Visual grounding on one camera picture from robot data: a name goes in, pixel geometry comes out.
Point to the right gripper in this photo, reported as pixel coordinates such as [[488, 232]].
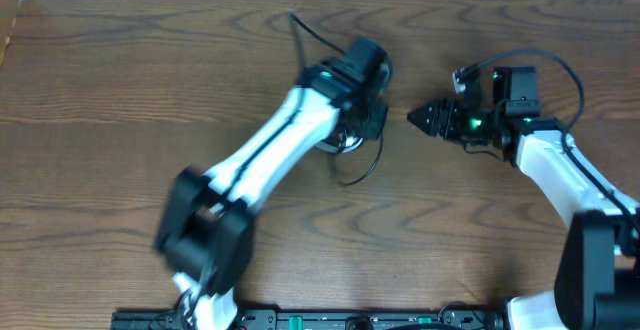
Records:
[[445, 120]]

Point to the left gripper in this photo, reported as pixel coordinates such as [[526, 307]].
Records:
[[373, 118]]

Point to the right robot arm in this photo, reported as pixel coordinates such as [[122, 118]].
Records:
[[603, 223]]

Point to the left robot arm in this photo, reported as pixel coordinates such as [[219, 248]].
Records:
[[206, 233]]

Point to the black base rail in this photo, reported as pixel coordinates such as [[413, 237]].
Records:
[[456, 317]]

